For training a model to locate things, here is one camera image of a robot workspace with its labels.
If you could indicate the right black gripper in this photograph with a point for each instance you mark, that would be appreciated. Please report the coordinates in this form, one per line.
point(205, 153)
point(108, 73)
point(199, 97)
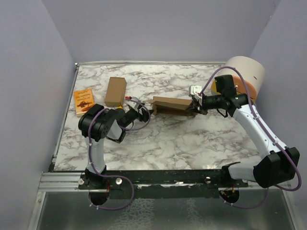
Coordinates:
point(196, 106)

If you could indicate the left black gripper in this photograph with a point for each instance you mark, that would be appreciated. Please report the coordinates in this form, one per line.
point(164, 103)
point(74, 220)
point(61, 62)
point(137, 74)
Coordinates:
point(145, 116)

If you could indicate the brown cardboard box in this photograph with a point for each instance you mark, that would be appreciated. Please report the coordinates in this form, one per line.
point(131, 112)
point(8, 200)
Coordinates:
point(171, 106)

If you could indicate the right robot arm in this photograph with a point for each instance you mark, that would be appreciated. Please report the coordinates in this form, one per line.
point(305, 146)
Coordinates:
point(278, 162)

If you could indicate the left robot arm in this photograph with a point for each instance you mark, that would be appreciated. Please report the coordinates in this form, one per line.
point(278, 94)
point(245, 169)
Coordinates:
point(100, 123)

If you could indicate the small folded cardboard box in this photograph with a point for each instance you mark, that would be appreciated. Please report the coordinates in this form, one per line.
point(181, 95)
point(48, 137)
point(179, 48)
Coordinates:
point(115, 93)

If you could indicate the orange book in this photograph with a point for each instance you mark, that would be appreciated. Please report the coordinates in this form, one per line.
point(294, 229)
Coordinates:
point(84, 100)

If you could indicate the white cylinder with coloured base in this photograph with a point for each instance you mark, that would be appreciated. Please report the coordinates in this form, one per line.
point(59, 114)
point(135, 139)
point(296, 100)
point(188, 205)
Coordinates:
point(252, 72)

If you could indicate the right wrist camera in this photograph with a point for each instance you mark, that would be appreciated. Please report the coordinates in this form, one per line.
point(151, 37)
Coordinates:
point(195, 92)

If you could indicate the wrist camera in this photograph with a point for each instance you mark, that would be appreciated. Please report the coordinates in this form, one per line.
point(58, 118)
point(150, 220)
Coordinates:
point(195, 92)
point(134, 101)

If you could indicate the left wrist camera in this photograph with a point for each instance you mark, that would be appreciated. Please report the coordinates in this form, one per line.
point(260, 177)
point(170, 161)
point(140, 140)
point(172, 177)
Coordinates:
point(134, 101)

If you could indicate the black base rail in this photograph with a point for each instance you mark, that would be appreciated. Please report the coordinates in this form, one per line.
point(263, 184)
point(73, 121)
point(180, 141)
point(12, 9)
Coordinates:
point(155, 184)

